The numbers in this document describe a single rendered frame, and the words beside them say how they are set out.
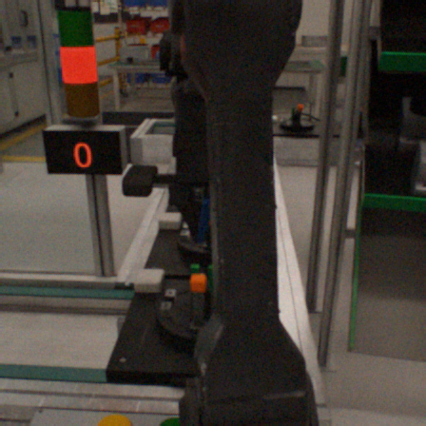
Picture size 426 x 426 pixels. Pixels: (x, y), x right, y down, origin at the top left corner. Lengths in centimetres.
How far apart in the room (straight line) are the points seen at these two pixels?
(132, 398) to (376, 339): 33
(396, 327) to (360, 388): 17
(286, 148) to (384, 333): 125
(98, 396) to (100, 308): 26
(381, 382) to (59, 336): 53
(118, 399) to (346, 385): 37
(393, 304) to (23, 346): 57
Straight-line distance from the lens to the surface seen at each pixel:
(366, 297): 71
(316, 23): 1116
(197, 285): 65
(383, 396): 84
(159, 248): 97
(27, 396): 69
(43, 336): 86
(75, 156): 78
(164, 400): 66
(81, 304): 90
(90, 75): 76
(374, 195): 60
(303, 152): 187
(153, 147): 188
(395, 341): 70
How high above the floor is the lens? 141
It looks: 23 degrees down
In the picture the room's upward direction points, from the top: straight up
